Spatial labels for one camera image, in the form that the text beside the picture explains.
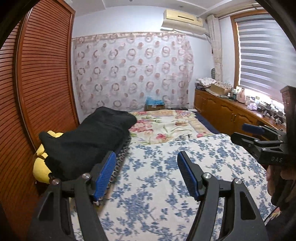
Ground black garment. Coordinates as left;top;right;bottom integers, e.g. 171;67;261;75
39;106;137;181

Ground person's right hand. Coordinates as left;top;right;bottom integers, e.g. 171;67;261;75
266;165;295;196

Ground patterned folded cushion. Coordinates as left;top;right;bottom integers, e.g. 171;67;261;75
90;135;132;206

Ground wooden sideboard cabinet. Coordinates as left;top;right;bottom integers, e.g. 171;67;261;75
194;89;286;135

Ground blue floral white bedsheet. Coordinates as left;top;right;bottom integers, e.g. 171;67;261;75
96;133;274;240

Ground cardboard box on cabinet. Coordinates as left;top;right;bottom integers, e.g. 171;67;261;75
210;82;232;95

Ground navy blue mattress edge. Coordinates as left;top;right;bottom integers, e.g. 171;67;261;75
194;112;220;134

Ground pink floral cream blanket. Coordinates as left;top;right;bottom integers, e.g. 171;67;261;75
129;109;213;145

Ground yellow plush toy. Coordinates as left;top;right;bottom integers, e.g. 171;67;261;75
33;131;65;184

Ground striped window blind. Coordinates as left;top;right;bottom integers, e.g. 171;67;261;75
234;14;295;101

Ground blue item in box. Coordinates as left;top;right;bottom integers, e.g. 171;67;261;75
144;97;165;111

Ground wooden louvered wardrobe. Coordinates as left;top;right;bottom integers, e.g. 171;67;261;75
1;1;78;240

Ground circle patterned curtain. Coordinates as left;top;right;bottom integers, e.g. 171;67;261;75
72;32;194;115

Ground wall air conditioner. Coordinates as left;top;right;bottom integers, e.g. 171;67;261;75
162;9;208;35

